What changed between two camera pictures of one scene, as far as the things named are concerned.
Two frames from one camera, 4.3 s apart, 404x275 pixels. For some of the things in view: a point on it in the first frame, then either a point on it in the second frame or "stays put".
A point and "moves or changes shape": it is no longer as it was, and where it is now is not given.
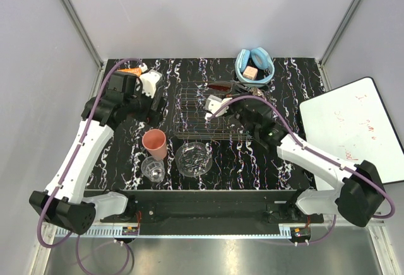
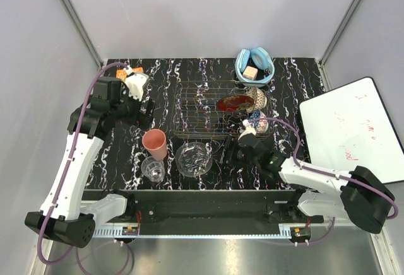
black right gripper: x=237 y=91 -> x=230 y=144
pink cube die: x=250 y=72 stays put
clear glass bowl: x=193 y=159 stays put
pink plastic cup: x=154 y=140 stays put
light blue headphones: x=261 y=58 stays put
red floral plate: x=223 y=86 moves or changes shape
